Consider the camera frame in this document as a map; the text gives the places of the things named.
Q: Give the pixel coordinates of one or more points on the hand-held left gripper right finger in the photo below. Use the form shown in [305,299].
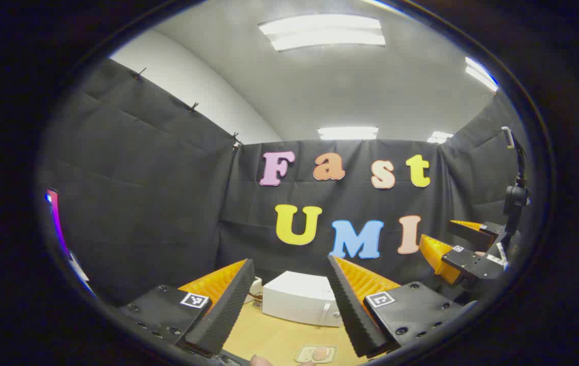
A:
[353,310]

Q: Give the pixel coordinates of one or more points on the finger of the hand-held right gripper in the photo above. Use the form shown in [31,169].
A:
[490,231]
[472,264]

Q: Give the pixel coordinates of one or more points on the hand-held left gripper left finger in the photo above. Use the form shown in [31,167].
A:
[223,310]

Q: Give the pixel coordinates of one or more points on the white microwave oven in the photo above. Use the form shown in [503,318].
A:
[294,300]

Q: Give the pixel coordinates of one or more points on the white toaster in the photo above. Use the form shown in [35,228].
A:
[255,284]

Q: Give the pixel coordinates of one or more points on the pale patterned rectangular plate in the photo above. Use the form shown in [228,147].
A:
[303,355]

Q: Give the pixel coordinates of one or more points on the ceiling light panel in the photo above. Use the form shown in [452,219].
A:
[347,133]
[480,73]
[322,31]
[439,137]

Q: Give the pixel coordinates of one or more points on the black backdrop cloth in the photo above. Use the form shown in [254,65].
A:
[167,203]

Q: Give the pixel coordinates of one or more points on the black binder clip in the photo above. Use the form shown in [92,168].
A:
[193,107]
[140,74]
[236,139]

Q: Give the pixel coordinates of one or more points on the glowing purple screen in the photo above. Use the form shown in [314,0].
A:
[56,218]

